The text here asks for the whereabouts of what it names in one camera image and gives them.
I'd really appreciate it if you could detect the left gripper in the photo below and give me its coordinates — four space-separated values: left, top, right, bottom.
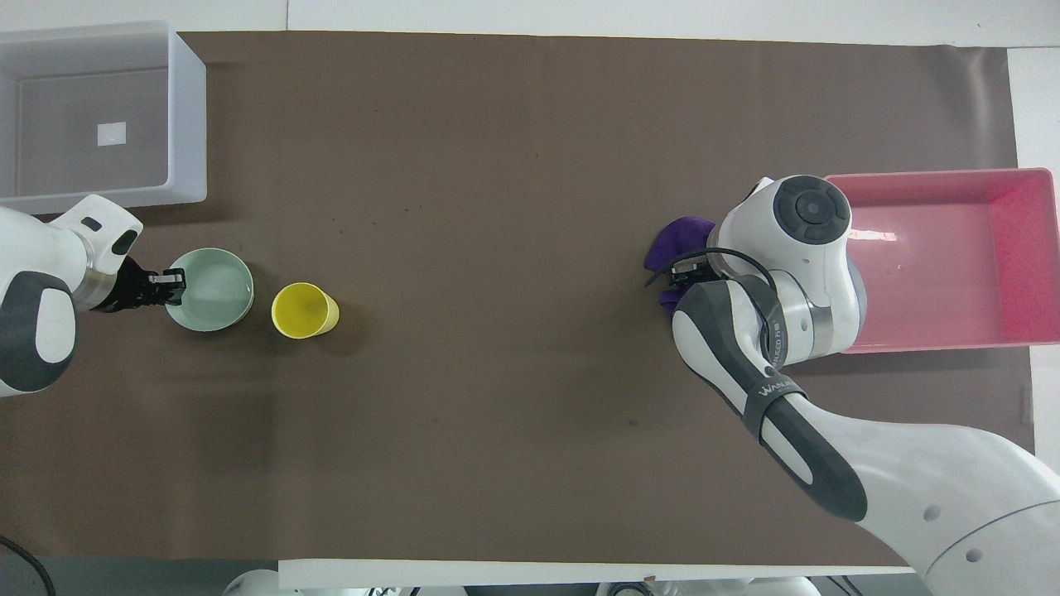
96 256 188 314

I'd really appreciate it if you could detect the pale green bowl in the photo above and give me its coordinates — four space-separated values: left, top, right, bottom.
164 248 256 333

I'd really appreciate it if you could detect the white plastic box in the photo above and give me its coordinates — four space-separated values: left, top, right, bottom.
0 21 208 216

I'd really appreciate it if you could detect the yellow plastic cup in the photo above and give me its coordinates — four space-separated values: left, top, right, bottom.
271 282 340 340

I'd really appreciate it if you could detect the purple cloth object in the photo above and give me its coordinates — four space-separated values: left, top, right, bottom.
643 217 718 316

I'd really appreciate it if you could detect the pink plastic tray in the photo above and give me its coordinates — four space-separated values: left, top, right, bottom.
824 168 1060 355

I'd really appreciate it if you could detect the black cable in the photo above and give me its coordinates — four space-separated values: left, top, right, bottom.
667 248 784 336
0 535 57 596

